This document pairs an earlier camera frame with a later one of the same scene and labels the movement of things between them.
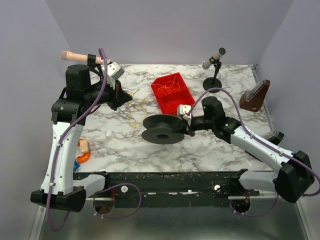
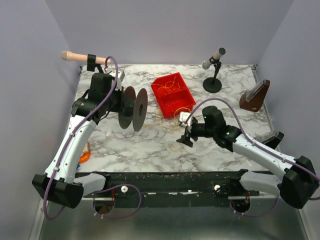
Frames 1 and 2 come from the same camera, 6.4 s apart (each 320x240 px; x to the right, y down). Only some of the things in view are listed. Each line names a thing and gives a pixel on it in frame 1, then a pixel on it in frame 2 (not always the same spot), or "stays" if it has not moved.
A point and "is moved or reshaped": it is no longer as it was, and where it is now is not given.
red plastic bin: [171, 91] stays
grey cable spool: [159, 129] is moved or reshaped
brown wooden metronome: [252, 99] stays
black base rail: [204, 189] stays
